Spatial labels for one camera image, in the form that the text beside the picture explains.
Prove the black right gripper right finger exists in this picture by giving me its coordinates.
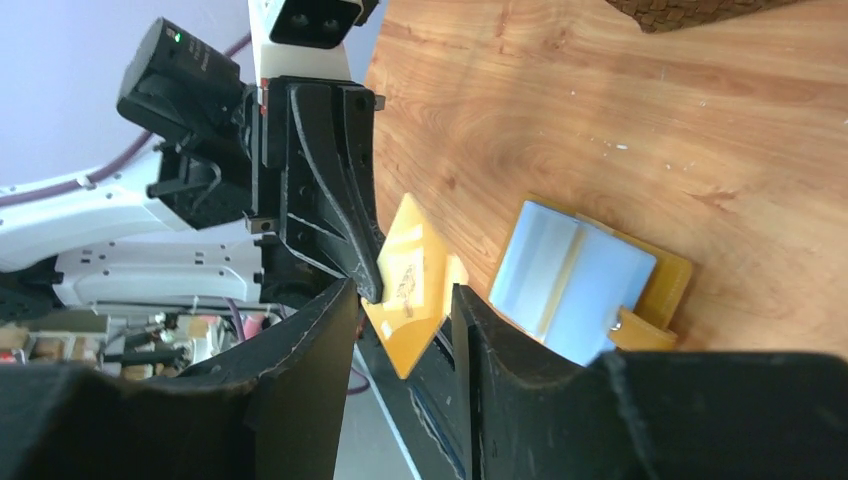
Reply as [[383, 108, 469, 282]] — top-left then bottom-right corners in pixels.
[[450, 285, 847, 479]]

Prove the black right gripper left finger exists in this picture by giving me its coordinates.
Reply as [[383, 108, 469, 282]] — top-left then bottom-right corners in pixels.
[[1, 280, 358, 479]]

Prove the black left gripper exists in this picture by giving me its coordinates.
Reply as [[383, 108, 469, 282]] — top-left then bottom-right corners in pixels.
[[116, 17, 384, 303]]

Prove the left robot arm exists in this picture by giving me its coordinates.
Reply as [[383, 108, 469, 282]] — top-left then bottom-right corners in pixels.
[[1, 1, 384, 320]]

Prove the brown wicker divided basket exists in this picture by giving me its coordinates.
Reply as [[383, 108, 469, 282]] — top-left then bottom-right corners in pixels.
[[607, 0, 799, 34]]

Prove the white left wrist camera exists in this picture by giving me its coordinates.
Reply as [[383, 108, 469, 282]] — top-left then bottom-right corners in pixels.
[[247, 0, 380, 82]]

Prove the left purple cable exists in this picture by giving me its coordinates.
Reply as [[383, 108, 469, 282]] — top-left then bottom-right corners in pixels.
[[0, 29, 256, 210]]

